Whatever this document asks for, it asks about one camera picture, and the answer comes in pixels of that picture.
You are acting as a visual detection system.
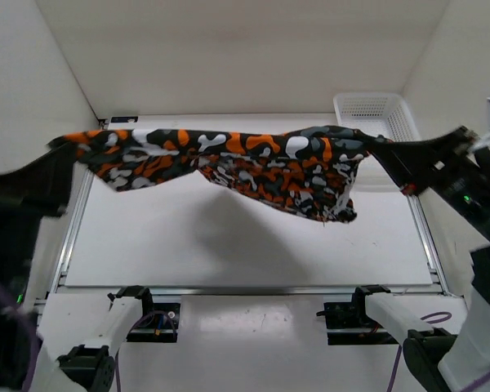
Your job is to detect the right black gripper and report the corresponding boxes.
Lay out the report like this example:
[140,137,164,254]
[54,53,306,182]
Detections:
[367,122,490,240]

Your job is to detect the orange camouflage shorts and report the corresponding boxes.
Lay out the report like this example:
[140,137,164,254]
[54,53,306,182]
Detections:
[49,126,389,223]

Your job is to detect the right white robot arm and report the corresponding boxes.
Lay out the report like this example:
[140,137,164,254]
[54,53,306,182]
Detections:
[350,127,490,391]

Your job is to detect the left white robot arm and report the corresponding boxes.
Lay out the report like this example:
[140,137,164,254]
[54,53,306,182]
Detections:
[0,141,155,391]

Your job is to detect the white plastic basket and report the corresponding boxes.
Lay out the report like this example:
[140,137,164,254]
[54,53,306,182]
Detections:
[333,92,421,141]

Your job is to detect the dark label sticker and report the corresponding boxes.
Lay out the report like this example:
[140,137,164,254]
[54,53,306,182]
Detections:
[109,116,139,123]

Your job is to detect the aluminium front rail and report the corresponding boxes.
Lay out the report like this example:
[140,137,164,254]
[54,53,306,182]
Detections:
[49,283,443,296]

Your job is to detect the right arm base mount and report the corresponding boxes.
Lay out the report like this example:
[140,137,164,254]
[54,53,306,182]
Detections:
[316,285,397,345]

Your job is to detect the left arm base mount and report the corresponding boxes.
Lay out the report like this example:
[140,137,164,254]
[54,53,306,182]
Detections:
[107,285,180,343]

